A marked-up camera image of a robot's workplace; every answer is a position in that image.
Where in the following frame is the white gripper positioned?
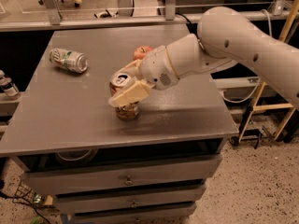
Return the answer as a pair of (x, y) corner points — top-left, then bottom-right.
(108, 46), (179, 107)

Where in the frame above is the orange soda can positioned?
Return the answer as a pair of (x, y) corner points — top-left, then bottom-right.
(108, 71), (140, 121)

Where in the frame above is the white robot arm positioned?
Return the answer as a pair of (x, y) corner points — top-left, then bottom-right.
(109, 7), (299, 108)

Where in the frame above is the green white soda can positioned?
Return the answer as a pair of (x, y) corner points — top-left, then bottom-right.
(49, 49), (89, 74)

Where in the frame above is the red apple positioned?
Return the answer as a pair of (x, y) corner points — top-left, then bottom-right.
(133, 46), (152, 60)

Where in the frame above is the grey drawer cabinet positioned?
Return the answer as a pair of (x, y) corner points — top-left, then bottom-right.
(0, 25), (236, 224)

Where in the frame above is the small bottle at left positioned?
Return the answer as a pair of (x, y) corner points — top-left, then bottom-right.
(0, 70), (21, 100)

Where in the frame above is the metal railing bar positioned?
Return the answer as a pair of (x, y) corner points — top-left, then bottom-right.
(0, 10), (290, 32)

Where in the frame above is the white cable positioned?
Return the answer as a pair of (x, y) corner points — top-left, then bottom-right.
(219, 8), (275, 105)

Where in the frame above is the wire basket on floor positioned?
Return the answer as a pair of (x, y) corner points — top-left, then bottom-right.
(13, 181), (53, 208)

